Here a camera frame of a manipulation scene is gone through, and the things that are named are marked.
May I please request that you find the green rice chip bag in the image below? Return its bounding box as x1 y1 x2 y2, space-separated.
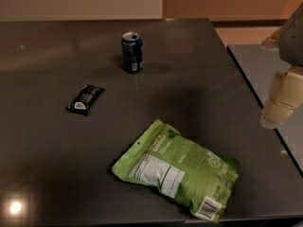
112 119 239 223

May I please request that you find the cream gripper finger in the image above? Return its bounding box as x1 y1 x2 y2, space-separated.
260 28 282 50
259 67 303 130

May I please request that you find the blue pepsi can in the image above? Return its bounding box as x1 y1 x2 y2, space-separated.
121 31 143 73

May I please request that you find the black snack bar wrapper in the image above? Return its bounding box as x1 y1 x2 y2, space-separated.
66 84 105 115

